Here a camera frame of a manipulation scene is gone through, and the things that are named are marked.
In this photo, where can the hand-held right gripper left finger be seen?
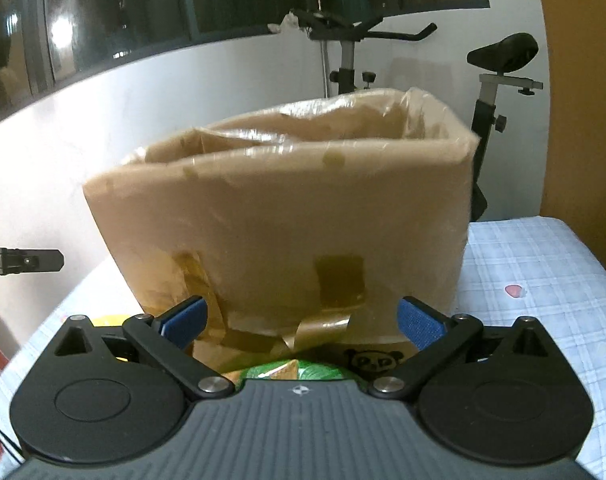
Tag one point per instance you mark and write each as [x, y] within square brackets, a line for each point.
[185, 323]

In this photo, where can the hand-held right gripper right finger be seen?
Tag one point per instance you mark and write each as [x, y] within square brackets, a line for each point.
[419, 327]

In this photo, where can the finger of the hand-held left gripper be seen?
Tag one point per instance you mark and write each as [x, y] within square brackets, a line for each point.
[30, 260]

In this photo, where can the yellow snack packet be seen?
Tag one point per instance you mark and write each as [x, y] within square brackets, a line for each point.
[110, 321]

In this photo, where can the green snack packet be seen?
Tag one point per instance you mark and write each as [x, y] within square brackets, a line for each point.
[283, 371]

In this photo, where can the panda print packet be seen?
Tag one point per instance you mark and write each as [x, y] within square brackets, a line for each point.
[373, 360]

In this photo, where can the checked bed sheet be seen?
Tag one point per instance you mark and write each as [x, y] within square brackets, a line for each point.
[533, 280]

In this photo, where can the black exercise bike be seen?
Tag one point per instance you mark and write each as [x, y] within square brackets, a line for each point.
[483, 75]

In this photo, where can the wooden door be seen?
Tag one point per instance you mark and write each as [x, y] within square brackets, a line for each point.
[583, 100]

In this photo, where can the dark glass window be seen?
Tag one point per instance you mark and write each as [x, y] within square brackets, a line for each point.
[183, 5]

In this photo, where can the crumpled white cloth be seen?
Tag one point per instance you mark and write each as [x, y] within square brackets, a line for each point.
[289, 22]

